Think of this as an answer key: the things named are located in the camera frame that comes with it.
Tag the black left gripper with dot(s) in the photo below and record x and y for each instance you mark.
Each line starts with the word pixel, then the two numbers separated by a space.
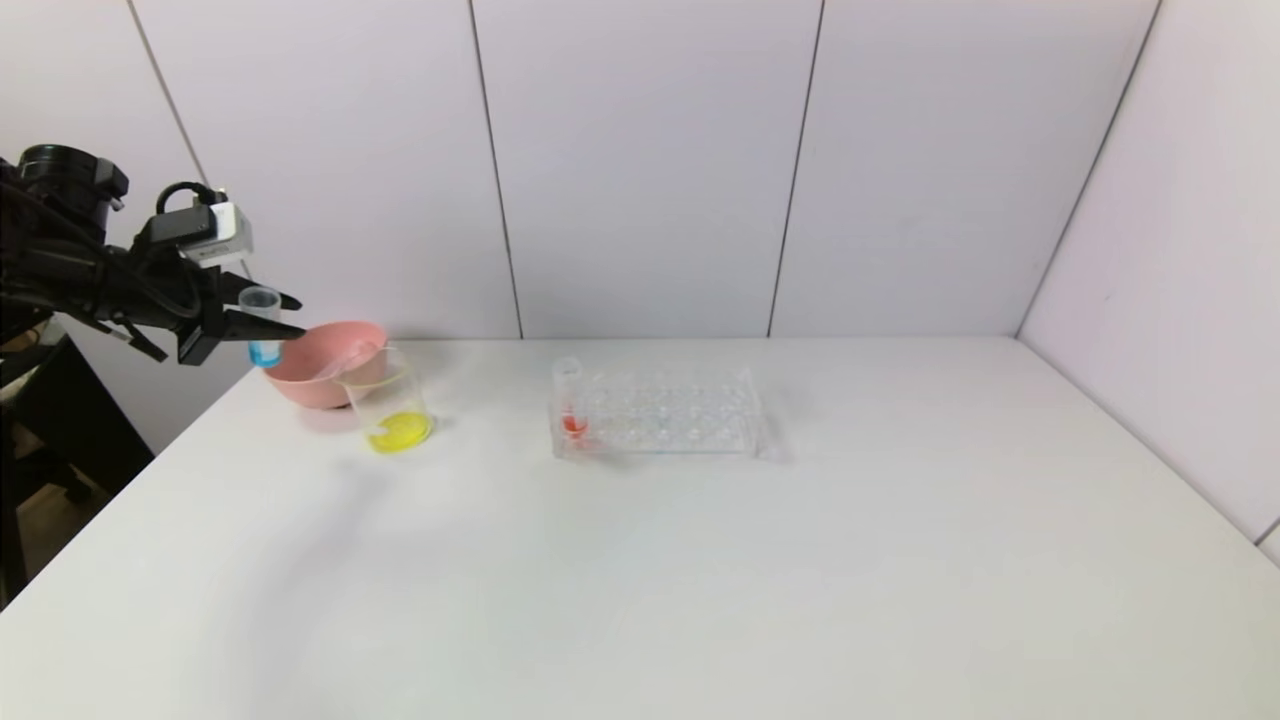
pixel 203 318

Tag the test tube with blue pigment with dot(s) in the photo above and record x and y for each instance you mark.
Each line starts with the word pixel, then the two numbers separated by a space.
pixel 264 345

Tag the test tube with yellow pigment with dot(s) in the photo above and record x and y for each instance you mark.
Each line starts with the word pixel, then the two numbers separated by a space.
pixel 350 358

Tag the clear glass beaker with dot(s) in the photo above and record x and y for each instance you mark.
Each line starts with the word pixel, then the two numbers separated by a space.
pixel 398 428

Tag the test tube with red pigment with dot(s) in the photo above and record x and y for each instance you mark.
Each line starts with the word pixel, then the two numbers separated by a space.
pixel 573 422

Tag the clear acrylic test tube rack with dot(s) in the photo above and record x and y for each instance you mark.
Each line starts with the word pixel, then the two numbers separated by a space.
pixel 665 420

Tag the pink bowl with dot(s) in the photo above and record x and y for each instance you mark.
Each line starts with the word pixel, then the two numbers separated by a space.
pixel 330 375

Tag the dark furniture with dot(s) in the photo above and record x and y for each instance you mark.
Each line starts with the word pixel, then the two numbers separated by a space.
pixel 50 440

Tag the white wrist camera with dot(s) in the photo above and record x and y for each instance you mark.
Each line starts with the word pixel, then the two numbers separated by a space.
pixel 228 232

